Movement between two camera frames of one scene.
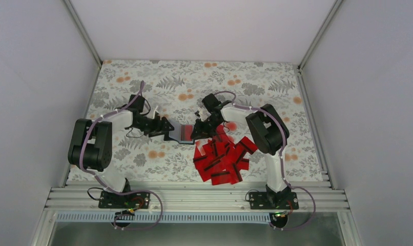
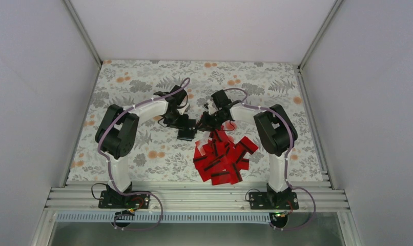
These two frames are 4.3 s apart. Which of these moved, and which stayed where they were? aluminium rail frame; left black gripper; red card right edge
Moved: left black gripper
Stayed: red card right edge; aluminium rail frame
